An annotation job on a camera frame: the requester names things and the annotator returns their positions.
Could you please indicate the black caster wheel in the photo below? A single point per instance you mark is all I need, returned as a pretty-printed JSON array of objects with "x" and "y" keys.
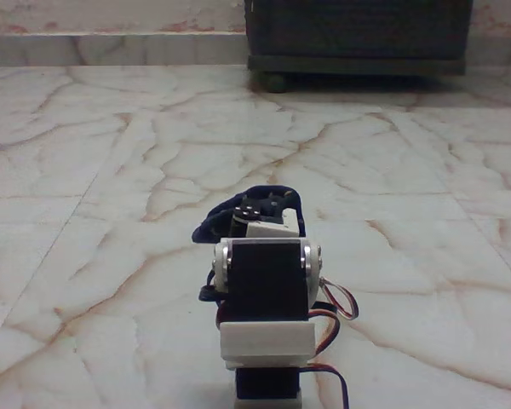
[{"x": 274, "y": 82}]

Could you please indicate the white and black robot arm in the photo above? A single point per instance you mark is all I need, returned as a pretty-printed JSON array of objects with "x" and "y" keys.
[{"x": 264, "y": 281}]

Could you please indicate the dark blue cloth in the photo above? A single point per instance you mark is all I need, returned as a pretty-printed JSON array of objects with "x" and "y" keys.
[{"x": 213, "y": 218}]

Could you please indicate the dark wooden cabinet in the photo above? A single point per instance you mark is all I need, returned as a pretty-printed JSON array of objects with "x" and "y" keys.
[{"x": 357, "y": 34}]

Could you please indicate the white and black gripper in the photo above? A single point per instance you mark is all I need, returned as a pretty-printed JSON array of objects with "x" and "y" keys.
[{"x": 267, "y": 229}]

